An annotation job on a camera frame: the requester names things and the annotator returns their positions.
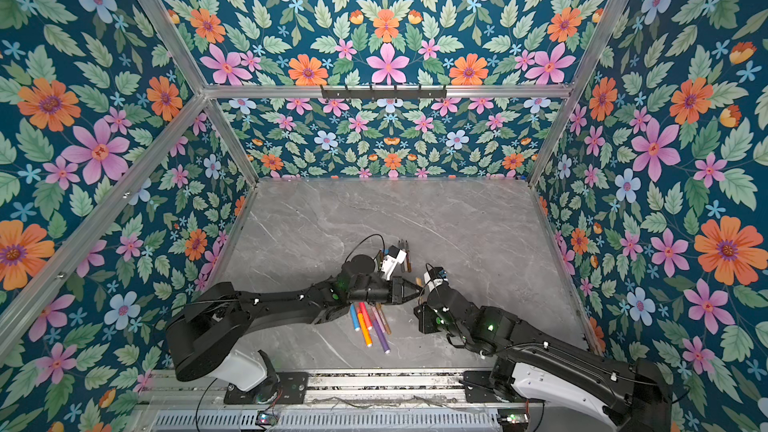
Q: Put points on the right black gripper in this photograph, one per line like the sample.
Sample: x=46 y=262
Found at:
x=424 y=313

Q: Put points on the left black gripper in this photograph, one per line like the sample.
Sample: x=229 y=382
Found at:
x=398 y=290

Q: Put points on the ochre brown marker pen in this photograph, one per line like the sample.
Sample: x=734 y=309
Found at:
x=388 y=328

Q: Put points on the olive green marker pen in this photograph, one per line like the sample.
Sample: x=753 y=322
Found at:
x=408 y=265

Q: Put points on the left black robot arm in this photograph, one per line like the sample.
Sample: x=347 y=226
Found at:
x=201 y=338

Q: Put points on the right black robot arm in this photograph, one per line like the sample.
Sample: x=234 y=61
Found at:
x=533 y=365

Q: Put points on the pink marker pen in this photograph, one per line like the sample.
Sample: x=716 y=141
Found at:
x=379 y=318

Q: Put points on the red marker pen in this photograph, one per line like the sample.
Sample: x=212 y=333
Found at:
x=366 y=316

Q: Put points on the purple marker pen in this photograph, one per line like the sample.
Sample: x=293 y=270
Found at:
x=382 y=336

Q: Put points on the blue marker pen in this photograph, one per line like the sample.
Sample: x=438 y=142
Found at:
x=354 y=317

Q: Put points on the orange marker pen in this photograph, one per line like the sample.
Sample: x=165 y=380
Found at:
x=364 y=329

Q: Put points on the black hook bar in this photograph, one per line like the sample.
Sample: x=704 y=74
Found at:
x=383 y=92

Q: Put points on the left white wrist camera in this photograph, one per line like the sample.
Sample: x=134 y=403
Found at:
x=393 y=262

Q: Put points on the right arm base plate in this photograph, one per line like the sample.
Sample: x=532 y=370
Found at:
x=486 y=386

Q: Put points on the aluminium front rail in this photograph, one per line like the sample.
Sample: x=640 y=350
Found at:
x=368 y=389

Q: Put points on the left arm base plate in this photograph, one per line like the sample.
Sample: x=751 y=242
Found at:
x=284 y=388

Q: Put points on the white vented cable duct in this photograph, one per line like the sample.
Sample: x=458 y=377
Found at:
x=329 y=420

